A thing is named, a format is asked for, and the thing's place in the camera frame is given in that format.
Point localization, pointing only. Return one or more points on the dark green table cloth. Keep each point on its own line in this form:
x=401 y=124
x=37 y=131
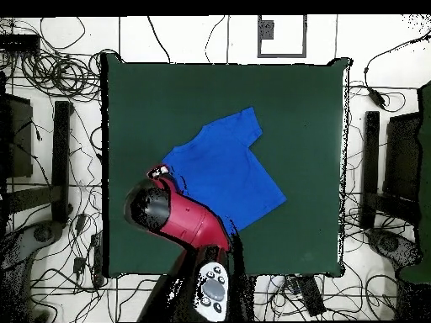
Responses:
x=151 y=101

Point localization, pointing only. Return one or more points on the flat black box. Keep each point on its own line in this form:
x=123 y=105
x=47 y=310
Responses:
x=18 y=43

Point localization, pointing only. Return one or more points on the grey chair base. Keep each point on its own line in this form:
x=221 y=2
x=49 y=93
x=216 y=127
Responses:
x=390 y=244
x=43 y=232

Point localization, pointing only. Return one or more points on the black power adapter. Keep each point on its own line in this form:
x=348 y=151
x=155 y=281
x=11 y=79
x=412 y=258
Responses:
x=376 y=97

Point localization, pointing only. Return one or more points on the blue laundry garment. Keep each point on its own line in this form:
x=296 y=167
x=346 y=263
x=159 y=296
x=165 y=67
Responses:
x=229 y=165

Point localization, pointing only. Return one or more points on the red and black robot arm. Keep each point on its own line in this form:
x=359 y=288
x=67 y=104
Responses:
x=188 y=218

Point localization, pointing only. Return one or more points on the small black adapter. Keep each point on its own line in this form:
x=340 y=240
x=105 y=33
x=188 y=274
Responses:
x=79 y=265

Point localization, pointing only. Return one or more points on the black power strip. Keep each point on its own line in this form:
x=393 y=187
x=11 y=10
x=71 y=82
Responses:
x=97 y=259

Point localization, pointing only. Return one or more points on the green cloth covered table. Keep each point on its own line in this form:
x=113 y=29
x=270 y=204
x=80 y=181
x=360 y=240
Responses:
x=425 y=168

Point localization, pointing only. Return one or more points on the black monitor box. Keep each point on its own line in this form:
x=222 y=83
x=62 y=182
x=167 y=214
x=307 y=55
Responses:
x=402 y=158
x=20 y=141

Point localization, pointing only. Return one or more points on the grey floor frame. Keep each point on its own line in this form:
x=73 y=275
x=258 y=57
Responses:
x=282 y=54

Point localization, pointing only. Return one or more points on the long black box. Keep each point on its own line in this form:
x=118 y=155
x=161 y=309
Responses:
x=311 y=296

